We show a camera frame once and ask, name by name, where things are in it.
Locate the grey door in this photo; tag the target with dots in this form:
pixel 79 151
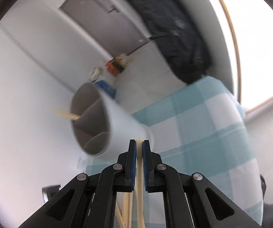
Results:
pixel 98 16

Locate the blue cardboard box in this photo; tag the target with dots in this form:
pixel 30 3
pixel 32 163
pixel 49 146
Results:
pixel 106 87

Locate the beige cloth pile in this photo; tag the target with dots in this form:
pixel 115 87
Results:
pixel 96 73

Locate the black backpack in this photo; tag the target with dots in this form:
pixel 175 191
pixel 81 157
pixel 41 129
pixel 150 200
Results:
pixel 174 40

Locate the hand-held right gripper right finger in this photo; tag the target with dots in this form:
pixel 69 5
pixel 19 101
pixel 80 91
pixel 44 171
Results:
pixel 146 166

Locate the orange paper bag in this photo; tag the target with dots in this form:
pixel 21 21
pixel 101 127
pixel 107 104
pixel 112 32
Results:
pixel 113 67

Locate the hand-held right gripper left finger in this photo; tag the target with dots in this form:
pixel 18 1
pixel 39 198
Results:
pixel 132 166

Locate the wooden chopstick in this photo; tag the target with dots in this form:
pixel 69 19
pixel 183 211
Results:
pixel 67 114
pixel 140 175
pixel 127 206

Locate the blue white checkered tablecloth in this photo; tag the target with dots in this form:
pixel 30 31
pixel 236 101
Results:
pixel 198 135

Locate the grey divided utensil holder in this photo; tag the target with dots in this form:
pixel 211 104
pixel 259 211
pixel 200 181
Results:
pixel 122 123

